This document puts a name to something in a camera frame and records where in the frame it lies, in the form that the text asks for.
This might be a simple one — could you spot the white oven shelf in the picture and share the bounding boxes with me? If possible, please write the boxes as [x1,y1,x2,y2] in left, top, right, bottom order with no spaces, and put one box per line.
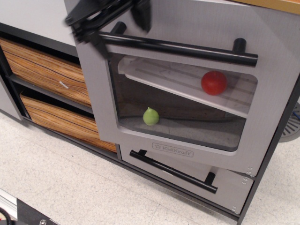
[118,56,258,118]

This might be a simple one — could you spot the grey lower drawer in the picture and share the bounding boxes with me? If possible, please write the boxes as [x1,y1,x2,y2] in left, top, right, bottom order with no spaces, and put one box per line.
[120,146,253,214]

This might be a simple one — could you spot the red toy tomato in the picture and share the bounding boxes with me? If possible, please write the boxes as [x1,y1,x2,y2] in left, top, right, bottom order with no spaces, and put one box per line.
[201,71,228,96]

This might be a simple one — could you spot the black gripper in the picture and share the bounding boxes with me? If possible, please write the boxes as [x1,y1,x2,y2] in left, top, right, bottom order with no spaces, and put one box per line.
[65,0,151,59]

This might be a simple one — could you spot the black drawer handle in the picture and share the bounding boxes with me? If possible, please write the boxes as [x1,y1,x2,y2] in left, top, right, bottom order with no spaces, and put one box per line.
[129,150,218,194]

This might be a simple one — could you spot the black cable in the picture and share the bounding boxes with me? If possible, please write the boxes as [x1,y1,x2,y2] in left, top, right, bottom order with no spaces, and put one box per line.
[0,208,12,225]

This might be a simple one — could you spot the black oven door handle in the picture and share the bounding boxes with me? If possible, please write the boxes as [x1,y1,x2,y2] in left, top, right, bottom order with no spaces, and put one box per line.
[99,31,258,67]

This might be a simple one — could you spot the lower wood-pattern bin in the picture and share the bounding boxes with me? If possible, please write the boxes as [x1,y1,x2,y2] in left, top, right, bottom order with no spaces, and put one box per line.
[20,91,117,153]

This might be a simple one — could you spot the grey toy oven door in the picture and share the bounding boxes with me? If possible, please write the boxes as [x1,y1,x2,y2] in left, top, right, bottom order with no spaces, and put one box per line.
[75,0,300,176]

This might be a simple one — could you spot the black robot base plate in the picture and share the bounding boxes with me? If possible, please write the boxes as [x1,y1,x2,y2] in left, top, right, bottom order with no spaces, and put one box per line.
[0,198,59,225]

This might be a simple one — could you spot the upper wood-pattern bin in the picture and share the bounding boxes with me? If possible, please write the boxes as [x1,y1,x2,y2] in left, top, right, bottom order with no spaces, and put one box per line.
[0,38,91,107]

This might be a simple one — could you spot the green toy pear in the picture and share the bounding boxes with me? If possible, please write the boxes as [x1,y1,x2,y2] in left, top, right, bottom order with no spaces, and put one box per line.
[143,107,159,126]

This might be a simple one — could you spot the wood-pattern bin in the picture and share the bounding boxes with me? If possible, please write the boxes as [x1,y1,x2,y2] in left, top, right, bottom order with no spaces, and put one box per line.
[0,38,91,107]
[20,91,117,153]

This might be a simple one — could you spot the grey toy kitchen cabinet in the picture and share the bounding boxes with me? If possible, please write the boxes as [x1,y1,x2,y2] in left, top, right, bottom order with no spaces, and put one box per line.
[0,0,300,225]

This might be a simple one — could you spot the grey round base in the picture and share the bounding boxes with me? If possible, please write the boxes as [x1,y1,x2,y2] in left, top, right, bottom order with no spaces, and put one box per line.
[279,102,300,143]

